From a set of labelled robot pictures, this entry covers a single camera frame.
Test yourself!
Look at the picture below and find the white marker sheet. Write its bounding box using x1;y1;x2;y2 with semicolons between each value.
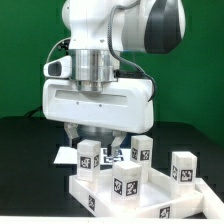
54;147;131;165

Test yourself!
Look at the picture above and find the white square table top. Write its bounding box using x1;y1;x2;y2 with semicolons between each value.
69;169;203;218

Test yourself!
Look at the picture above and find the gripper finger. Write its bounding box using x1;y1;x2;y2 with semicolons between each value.
108;131;127;157
64;122;79;139

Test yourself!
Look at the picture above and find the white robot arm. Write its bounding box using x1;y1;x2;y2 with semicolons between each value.
43;0;185;156

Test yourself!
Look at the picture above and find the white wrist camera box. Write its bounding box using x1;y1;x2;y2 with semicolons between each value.
43;56;72;79

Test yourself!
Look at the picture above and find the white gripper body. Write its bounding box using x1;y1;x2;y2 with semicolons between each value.
43;78;154;133

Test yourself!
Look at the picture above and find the white obstacle bar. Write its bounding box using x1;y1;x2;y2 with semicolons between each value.
195;178;224;220

